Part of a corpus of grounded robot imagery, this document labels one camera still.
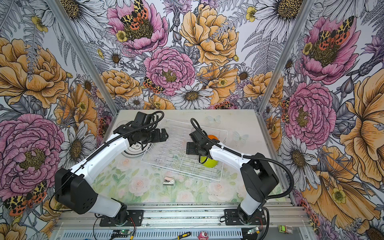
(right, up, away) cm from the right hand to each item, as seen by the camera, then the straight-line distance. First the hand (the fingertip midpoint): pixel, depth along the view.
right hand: (194, 153), depth 89 cm
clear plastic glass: (-49, +18, +17) cm, 55 cm away
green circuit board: (-32, -34, -18) cm, 50 cm away
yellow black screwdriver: (-6, -34, -20) cm, 40 cm away
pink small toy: (+4, -31, -24) cm, 39 cm away
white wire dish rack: (-14, -2, +8) cm, 17 cm away
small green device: (+42, -31, -20) cm, 56 cm away
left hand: (-18, +7, -6) cm, 21 cm away
